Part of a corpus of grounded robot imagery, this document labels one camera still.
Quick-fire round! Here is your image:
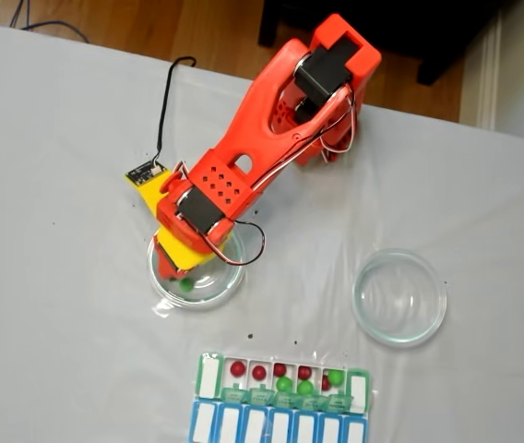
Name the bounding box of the thin black floor cable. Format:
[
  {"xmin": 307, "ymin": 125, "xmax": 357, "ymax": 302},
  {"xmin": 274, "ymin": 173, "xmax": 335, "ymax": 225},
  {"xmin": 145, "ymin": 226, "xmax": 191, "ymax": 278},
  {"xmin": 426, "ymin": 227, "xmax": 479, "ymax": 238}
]
[{"xmin": 20, "ymin": 20, "xmax": 90, "ymax": 45}]

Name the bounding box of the dark wooden furniture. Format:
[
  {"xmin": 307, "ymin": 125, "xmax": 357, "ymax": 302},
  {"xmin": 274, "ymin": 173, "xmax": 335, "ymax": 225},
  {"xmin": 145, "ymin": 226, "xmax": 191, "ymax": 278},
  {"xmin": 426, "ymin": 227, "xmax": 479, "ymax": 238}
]
[{"xmin": 256, "ymin": 0, "xmax": 521, "ymax": 87}]

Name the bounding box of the clear glass bowl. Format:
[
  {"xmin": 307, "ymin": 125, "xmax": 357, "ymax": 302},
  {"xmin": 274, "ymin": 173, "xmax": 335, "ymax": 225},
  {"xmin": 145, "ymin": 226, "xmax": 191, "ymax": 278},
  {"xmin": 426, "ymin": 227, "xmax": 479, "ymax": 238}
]
[
  {"xmin": 145, "ymin": 228, "xmax": 247, "ymax": 310},
  {"xmin": 351, "ymin": 247, "xmax": 447, "ymax": 348}
]

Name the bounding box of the black camera cable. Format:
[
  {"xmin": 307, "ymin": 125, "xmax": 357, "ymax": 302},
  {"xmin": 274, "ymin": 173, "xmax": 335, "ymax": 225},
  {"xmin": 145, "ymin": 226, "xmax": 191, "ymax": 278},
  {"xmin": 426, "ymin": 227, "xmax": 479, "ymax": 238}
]
[{"xmin": 152, "ymin": 55, "xmax": 197, "ymax": 168}]

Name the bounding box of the black looped servo wire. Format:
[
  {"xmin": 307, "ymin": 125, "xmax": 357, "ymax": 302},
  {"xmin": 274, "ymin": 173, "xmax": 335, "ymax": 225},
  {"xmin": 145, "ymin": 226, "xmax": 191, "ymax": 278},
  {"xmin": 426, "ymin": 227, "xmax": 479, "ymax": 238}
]
[{"xmin": 222, "ymin": 220, "xmax": 267, "ymax": 267}]

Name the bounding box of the weekly pill organizer box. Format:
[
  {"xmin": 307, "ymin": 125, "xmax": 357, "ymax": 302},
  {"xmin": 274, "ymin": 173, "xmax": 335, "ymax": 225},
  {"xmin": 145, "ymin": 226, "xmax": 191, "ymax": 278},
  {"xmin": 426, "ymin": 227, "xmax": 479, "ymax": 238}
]
[{"xmin": 187, "ymin": 351, "xmax": 374, "ymax": 443}]

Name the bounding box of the black camera circuit board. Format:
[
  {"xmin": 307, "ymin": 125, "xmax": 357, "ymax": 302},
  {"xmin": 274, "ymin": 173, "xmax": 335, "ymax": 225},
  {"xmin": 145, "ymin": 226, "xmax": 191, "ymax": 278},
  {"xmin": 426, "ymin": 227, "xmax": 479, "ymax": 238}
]
[{"xmin": 125, "ymin": 161, "xmax": 170, "ymax": 186}]

